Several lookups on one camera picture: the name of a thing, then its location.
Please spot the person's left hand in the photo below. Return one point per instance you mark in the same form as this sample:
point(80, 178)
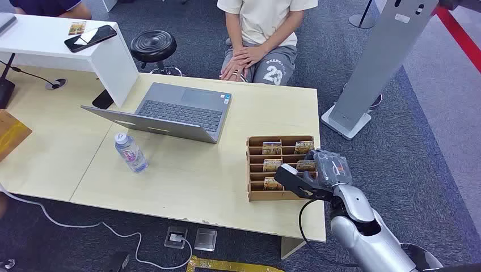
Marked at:
point(251, 54)

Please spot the person's right hand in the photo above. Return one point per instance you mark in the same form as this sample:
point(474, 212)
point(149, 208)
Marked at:
point(233, 69)

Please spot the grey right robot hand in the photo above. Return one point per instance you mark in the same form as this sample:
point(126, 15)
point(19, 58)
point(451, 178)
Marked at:
point(332, 169)

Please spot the person's left forearm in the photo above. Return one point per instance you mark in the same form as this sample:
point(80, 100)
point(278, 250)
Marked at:
point(282, 32)

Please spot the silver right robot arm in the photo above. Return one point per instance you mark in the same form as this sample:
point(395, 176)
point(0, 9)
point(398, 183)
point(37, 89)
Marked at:
point(366, 236)

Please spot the person's right forearm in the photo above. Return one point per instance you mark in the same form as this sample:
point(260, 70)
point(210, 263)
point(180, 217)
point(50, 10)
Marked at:
point(233, 34)

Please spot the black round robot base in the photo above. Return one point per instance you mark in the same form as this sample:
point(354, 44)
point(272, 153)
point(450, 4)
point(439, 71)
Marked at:
point(422, 257)

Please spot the hotel key card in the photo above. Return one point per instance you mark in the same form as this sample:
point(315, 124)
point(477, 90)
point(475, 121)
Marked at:
point(305, 165)
point(271, 184)
point(271, 148)
point(304, 147)
point(272, 166)
point(77, 27)

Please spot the seated person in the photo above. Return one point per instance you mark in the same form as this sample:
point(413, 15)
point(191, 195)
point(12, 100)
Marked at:
point(263, 22)

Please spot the wooden card holder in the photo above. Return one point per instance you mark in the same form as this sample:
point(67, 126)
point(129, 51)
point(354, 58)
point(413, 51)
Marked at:
point(255, 195)

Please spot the person at desk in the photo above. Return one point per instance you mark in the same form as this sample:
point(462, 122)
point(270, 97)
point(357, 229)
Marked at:
point(49, 6)

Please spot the grey open laptop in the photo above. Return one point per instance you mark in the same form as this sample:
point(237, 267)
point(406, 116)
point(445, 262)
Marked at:
point(180, 110)

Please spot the black round stool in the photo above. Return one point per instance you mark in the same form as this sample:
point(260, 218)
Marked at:
point(153, 46)

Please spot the wooden table leg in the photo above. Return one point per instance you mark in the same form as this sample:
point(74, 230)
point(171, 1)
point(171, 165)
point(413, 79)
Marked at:
point(290, 247)

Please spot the grey kiosk stand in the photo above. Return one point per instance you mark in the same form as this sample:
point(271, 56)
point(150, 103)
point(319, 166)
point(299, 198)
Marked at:
point(375, 64)

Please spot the clear plastic water bottle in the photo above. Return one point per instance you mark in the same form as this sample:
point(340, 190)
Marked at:
point(131, 154)

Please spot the black smartphone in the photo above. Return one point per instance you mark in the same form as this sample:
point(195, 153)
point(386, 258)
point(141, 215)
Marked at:
point(92, 37)
point(103, 100)

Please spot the yellow floor tape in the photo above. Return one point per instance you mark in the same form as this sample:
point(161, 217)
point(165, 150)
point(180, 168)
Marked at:
point(225, 265)

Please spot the metal floor socket cover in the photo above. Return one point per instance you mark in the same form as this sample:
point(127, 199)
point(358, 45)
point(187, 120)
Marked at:
point(205, 239)

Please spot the floor socket box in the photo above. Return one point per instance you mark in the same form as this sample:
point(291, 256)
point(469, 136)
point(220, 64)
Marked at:
point(176, 237)

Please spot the red barrier belt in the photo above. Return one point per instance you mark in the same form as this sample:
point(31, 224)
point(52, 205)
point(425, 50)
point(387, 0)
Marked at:
point(460, 35)

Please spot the white desk riser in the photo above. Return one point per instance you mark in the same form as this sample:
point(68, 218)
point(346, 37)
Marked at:
point(49, 45)

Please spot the black monitor stand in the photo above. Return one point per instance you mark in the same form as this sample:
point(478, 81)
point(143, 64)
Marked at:
point(5, 92)

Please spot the wooden box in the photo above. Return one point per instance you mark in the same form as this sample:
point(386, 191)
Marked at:
point(11, 133)

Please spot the closed grey laptop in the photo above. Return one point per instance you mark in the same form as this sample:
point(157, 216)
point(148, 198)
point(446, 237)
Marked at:
point(5, 21)

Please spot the chair caster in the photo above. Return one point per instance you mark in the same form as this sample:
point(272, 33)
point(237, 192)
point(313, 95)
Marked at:
point(8, 263)

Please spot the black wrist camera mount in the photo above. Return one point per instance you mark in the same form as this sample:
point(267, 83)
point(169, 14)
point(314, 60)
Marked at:
point(297, 184)

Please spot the grey stanchion post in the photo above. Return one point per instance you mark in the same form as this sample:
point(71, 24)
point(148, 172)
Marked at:
point(361, 19)

